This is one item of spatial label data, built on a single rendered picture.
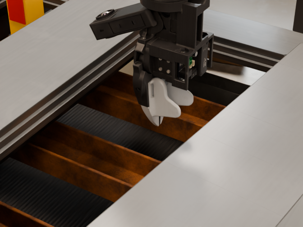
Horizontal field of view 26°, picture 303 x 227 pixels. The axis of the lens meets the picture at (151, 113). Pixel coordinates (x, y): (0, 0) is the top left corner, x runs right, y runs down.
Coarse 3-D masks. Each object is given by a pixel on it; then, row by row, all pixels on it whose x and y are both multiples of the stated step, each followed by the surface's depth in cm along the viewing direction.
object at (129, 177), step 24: (48, 144) 118; (72, 144) 117; (96, 144) 113; (48, 168) 112; (72, 168) 108; (96, 168) 113; (120, 168) 113; (144, 168) 110; (96, 192) 108; (120, 192) 104
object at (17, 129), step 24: (0, 0) 134; (48, 0) 134; (120, 48) 116; (216, 48) 117; (240, 48) 115; (96, 72) 110; (48, 96) 101; (72, 96) 105; (24, 120) 98; (48, 120) 101; (0, 144) 94; (288, 216) 79
